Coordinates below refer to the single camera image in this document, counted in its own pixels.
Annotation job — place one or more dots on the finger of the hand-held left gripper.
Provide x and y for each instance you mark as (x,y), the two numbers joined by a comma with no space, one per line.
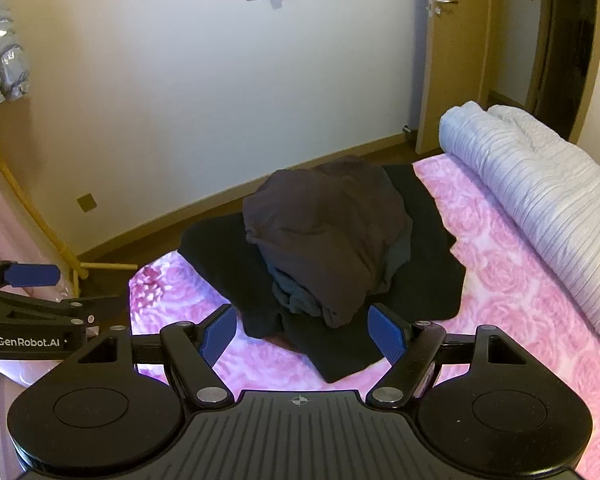
(55,310)
(32,275)

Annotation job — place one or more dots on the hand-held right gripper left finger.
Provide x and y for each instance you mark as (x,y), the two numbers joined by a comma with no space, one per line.
(219,331)

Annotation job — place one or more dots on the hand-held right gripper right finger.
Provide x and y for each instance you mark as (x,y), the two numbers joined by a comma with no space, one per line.
(385,332)

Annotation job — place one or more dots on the black garment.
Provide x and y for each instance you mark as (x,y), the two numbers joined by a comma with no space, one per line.
(430,260)

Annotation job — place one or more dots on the brown garment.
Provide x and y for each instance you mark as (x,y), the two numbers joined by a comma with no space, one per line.
(320,230)

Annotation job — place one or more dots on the yellow wooden rack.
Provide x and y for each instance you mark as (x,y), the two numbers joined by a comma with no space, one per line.
(55,240)

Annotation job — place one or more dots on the grey garment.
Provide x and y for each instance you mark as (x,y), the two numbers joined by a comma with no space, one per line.
(300,296)

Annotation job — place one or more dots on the pink floral blanket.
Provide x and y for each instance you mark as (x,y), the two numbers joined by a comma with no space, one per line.
(505,280)

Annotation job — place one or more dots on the rolled white ribbed quilt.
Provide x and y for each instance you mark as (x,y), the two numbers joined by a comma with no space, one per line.
(540,185)

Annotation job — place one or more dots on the silver puffer jacket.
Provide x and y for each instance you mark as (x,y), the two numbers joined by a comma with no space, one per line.
(0,50)

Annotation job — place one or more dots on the wooden door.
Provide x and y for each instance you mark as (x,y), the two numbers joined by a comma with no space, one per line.
(455,60)

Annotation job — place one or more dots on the dark wooden door frame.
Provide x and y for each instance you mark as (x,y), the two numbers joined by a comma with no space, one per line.
(545,35)

